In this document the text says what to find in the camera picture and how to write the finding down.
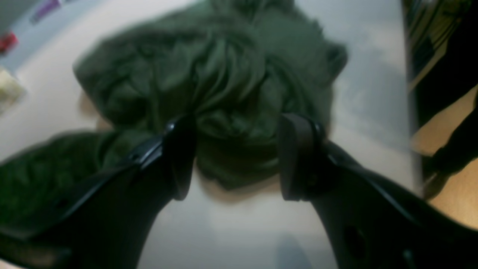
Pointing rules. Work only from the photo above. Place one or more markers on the purple pen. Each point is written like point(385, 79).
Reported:
point(45, 8)

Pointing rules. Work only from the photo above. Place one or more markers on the dark green t-shirt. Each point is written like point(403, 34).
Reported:
point(234, 64)

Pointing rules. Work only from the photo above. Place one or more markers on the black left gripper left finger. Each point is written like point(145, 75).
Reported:
point(103, 222)

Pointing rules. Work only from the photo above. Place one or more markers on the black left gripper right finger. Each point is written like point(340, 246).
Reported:
point(371, 222)

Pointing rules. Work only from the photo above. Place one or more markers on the red tape roll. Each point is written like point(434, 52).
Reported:
point(7, 42)

